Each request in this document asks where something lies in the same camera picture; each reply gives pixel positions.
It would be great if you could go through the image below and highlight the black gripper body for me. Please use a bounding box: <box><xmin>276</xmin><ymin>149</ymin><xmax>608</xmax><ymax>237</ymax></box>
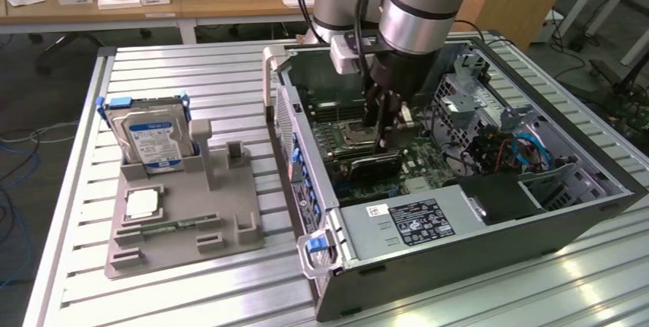
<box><xmin>367</xmin><ymin>51</ymin><xmax>440</xmax><ymax>97</ymax></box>

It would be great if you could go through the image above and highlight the NVIDIA graphics card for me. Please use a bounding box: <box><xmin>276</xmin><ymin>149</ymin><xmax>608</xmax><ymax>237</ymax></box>
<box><xmin>348</xmin><ymin>154</ymin><xmax>403</xmax><ymax>183</ymax></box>

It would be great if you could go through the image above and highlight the black RAM slot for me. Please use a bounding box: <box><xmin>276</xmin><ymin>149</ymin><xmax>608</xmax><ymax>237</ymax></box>
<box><xmin>312</xmin><ymin>111</ymin><xmax>367</xmax><ymax>122</ymax></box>
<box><xmin>327</xmin><ymin>148</ymin><xmax>380</xmax><ymax>159</ymax></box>
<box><xmin>307</xmin><ymin>99</ymin><xmax>367</xmax><ymax>110</ymax></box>
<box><xmin>308</xmin><ymin>103</ymin><xmax>367</xmax><ymax>113</ymax></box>
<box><xmin>310</xmin><ymin>107</ymin><xmax>367</xmax><ymax>117</ymax></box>
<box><xmin>324</xmin><ymin>144</ymin><xmax>380</xmax><ymax>155</ymax></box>

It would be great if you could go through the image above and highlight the metal CPU socket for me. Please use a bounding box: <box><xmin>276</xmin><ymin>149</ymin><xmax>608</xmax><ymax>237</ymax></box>
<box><xmin>340</xmin><ymin>118</ymin><xmax>380</xmax><ymax>149</ymax></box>

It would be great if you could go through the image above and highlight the green Dell motherboard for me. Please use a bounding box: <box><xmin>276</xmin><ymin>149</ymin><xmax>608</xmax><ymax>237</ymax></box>
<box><xmin>304</xmin><ymin>97</ymin><xmax>443</xmax><ymax>206</ymax></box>

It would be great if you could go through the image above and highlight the perforated metal drive cage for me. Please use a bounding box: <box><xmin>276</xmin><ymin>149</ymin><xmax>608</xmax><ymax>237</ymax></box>
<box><xmin>434</xmin><ymin>47</ymin><xmax>513</xmax><ymax>153</ymax></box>

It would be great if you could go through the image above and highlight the grey power supply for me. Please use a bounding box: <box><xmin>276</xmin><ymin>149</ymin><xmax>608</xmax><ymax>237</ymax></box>
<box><xmin>338</xmin><ymin>184</ymin><xmax>488</xmax><ymax>267</ymax></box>

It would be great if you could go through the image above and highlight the wooden cabinet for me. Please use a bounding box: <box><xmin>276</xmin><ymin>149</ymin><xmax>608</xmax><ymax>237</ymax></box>
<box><xmin>454</xmin><ymin>0</ymin><xmax>583</xmax><ymax>51</ymax></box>

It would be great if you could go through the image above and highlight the grey disk bay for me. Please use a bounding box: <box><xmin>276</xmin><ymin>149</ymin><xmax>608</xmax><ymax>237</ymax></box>
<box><xmin>516</xmin><ymin>162</ymin><xmax>609</xmax><ymax>212</ymax></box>

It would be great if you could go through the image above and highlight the open grey PC case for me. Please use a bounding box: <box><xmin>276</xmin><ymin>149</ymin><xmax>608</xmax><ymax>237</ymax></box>
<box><xmin>262</xmin><ymin>36</ymin><xmax>649</xmax><ymax>322</ymax></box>

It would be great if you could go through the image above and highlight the black floor equipment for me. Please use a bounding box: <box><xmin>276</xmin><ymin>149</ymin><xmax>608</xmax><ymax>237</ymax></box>
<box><xmin>588</xmin><ymin>56</ymin><xmax>649</xmax><ymax>134</ymax></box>

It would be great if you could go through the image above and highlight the hard disk with blue caddy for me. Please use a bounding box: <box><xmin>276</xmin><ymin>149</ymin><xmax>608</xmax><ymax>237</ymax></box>
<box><xmin>95</xmin><ymin>90</ymin><xmax>198</xmax><ymax>174</ymax></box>

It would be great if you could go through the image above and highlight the green RAM stick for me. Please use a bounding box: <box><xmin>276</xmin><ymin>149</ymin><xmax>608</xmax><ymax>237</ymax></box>
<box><xmin>139</xmin><ymin>218</ymin><xmax>199</xmax><ymax>231</ymax></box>

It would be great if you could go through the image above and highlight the grey parts rack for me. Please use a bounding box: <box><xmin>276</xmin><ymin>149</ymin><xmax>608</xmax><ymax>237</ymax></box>
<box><xmin>104</xmin><ymin>118</ymin><xmax>268</xmax><ymax>281</ymax></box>

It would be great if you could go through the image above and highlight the silver CPU chip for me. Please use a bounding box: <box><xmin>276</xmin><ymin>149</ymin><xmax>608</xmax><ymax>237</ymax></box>
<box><xmin>124</xmin><ymin>191</ymin><xmax>159</xmax><ymax>217</ymax></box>

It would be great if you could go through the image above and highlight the flat white box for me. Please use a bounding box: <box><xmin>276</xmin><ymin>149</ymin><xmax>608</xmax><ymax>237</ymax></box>
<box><xmin>96</xmin><ymin>0</ymin><xmax>143</xmax><ymax>11</ymax></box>

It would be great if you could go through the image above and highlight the black chair base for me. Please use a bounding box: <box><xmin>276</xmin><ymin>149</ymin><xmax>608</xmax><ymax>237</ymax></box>
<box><xmin>28</xmin><ymin>30</ymin><xmax>106</xmax><ymax>75</ymax></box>

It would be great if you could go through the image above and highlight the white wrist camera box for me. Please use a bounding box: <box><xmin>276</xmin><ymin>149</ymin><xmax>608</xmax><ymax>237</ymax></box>
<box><xmin>330</xmin><ymin>33</ymin><xmax>380</xmax><ymax>75</ymax></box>

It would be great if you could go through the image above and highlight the black camera cable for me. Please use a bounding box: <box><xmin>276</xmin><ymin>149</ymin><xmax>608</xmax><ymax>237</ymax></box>
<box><xmin>354</xmin><ymin>0</ymin><xmax>388</xmax><ymax>88</ymax></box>

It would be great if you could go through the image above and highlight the black cable behind case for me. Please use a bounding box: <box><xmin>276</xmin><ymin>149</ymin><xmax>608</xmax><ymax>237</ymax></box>
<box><xmin>454</xmin><ymin>19</ymin><xmax>512</xmax><ymax>43</ymax></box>

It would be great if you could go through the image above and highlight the red black twisted wire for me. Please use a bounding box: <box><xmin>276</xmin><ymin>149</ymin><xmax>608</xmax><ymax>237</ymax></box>
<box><xmin>495</xmin><ymin>137</ymin><xmax>515</xmax><ymax>171</ymax></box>

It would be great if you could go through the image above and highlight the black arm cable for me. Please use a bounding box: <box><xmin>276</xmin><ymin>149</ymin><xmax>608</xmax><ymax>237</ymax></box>
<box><xmin>295</xmin><ymin>0</ymin><xmax>320</xmax><ymax>39</ymax></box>

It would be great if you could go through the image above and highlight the blue SATA wire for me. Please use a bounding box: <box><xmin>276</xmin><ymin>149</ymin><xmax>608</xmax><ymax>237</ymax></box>
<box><xmin>509</xmin><ymin>133</ymin><xmax>552</xmax><ymax>173</ymax></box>

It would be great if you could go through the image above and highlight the white table frame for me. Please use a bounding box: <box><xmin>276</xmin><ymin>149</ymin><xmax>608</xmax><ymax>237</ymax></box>
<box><xmin>552</xmin><ymin>0</ymin><xmax>649</xmax><ymax>66</ymax></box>

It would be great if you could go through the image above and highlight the white floor cable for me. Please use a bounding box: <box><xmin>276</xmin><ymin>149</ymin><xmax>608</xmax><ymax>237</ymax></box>
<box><xmin>0</xmin><ymin>120</ymin><xmax>80</xmax><ymax>144</ymax></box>

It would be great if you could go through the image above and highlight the blue floor cable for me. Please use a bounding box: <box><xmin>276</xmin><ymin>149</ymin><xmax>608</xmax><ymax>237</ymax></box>
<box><xmin>0</xmin><ymin>144</ymin><xmax>44</xmax><ymax>290</ymax></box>

